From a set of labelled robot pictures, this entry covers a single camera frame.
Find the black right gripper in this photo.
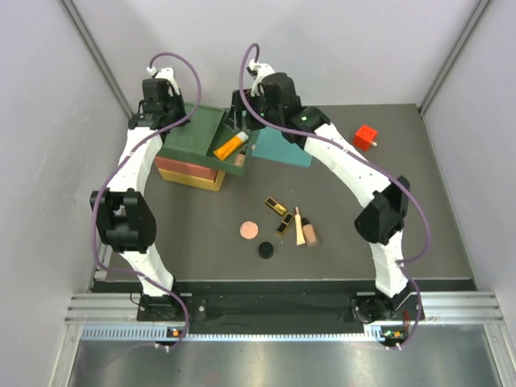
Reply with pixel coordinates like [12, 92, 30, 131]
[223, 90, 282, 135]

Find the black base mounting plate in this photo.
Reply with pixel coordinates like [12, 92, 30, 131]
[137, 293, 424, 324]

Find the gold black lipstick lower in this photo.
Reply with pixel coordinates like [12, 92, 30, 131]
[277, 213, 293, 235]

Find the foundation bottle black cap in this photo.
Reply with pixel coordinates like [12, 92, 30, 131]
[234, 148, 248, 168]

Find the red cube with peg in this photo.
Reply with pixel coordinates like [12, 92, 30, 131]
[353, 125, 378, 152]

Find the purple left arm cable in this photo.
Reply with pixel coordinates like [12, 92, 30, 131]
[90, 52, 202, 352]

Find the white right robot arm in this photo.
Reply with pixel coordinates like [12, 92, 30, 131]
[231, 64, 410, 323]

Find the yellow bottom drawer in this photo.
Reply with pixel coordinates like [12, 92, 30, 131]
[213, 171, 226, 192]

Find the beige concealer tube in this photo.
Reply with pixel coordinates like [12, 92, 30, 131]
[294, 206, 306, 246]

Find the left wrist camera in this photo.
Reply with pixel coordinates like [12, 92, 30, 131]
[146, 66, 181, 95]

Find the three-tier drawer organizer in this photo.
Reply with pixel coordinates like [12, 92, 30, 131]
[154, 106, 225, 191]

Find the pink round compact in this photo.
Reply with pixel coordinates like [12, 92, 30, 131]
[239, 221, 259, 240]

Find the gold black lipstick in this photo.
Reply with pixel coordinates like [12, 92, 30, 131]
[265, 197, 287, 216]
[277, 213, 293, 235]

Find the aluminium front rail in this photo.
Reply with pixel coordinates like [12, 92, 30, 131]
[64, 291, 503, 343]

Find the orange cream tube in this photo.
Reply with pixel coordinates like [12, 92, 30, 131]
[213, 131, 249, 160]

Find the teal mat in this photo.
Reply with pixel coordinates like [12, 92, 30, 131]
[252, 127, 312, 168]

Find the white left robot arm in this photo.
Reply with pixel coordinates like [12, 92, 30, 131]
[90, 75, 189, 321]

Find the beige foundation bottle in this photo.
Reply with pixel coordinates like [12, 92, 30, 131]
[301, 217, 318, 247]

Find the green top drawer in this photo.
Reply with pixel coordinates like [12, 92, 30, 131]
[204, 110, 261, 177]

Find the gold black lipstick upper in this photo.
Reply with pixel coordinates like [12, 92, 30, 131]
[265, 197, 287, 216]

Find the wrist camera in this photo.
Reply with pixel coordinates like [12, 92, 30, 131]
[146, 66, 181, 95]
[247, 59, 276, 97]

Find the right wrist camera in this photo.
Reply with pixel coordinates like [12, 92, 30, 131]
[247, 59, 276, 97]

